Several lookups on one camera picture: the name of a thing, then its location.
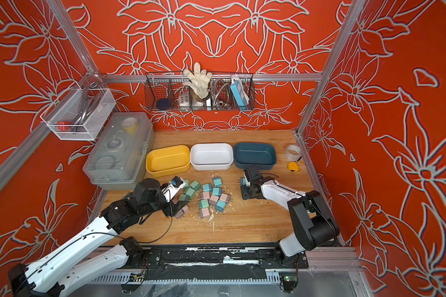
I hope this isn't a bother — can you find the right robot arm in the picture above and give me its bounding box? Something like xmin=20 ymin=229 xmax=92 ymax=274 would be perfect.
xmin=240 ymin=166 xmax=339 ymax=257

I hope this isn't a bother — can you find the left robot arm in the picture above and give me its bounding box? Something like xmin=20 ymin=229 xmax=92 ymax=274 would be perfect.
xmin=8 ymin=176 xmax=188 ymax=297

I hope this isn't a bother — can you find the dark blue storage box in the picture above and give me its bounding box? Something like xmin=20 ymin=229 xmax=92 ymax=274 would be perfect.
xmin=234 ymin=142 xmax=278 ymax=170

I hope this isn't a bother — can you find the yellow storage box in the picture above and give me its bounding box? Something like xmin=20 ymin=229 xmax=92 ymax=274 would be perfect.
xmin=146 ymin=145 xmax=191 ymax=177

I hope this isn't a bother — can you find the white storage box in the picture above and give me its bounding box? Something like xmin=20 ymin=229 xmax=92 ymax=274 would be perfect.
xmin=190 ymin=143 xmax=234 ymax=171

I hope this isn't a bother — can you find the light blue box in basket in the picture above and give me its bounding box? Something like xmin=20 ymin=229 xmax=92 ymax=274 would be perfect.
xmin=230 ymin=74 xmax=250 ymax=110

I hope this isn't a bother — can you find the yellow tape measure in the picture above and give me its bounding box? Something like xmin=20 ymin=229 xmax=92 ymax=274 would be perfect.
xmin=287 ymin=162 xmax=301 ymax=172

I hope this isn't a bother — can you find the clear tape roll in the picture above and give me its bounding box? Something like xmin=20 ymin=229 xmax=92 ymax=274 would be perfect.
xmin=284 ymin=144 xmax=302 ymax=162

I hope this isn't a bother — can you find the clear plastic lidded container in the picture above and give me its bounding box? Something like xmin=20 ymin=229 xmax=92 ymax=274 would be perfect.
xmin=83 ymin=112 xmax=155 ymax=191

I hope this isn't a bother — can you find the white power strip in basket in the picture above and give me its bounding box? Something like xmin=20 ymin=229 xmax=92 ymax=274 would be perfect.
xmin=178 ymin=92 xmax=191 ymax=110

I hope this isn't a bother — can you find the white rubber glove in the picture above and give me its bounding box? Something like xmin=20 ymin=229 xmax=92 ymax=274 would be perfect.
xmin=183 ymin=62 xmax=213 ymax=100

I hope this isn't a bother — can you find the red object in basket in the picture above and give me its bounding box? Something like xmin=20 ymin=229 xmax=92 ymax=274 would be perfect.
xmin=58 ymin=121 xmax=70 ymax=131

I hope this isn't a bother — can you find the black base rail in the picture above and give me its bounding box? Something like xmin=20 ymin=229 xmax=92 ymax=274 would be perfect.
xmin=116 ymin=242 xmax=308 ymax=282

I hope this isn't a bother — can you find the black wire basket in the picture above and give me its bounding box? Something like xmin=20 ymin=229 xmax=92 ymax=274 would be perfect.
xmin=144 ymin=70 xmax=256 ymax=111

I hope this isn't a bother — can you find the white wire basket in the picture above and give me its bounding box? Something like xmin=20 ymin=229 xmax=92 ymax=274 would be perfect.
xmin=40 ymin=83 xmax=116 ymax=141

